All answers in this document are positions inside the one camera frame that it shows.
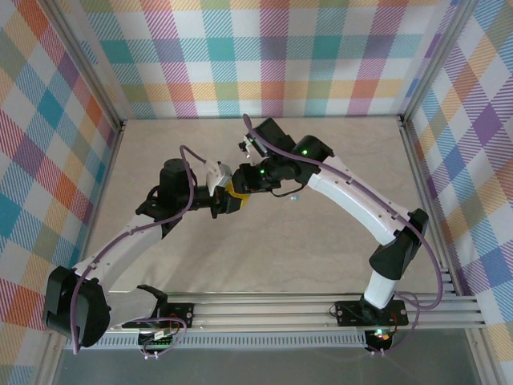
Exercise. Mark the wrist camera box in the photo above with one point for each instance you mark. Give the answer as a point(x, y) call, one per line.
point(218, 176)
point(248, 147)

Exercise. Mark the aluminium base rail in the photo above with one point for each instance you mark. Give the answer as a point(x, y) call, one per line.
point(260, 309)

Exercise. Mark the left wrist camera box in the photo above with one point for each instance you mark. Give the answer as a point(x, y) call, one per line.
point(218, 176)

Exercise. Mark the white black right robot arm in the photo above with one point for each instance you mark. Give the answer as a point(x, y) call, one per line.
point(352, 196)

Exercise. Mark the aluminium side rail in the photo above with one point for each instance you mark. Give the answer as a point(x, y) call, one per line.
point(421, 180)
point(116, 160)

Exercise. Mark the aluminium frame post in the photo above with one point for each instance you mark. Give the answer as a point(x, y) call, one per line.
point(439, 60)
point(86, 68)

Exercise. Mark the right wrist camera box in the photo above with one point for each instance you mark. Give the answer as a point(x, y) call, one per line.
point(248, 147)

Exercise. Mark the grey metal sheet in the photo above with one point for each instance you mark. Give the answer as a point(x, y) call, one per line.
point(260, 369)

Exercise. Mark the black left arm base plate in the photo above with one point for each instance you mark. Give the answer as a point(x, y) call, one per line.
point(180, 313)

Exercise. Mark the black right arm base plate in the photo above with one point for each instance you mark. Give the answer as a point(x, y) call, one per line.
point(348, 313)

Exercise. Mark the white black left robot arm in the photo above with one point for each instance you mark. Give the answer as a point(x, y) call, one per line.
point(120, 244)

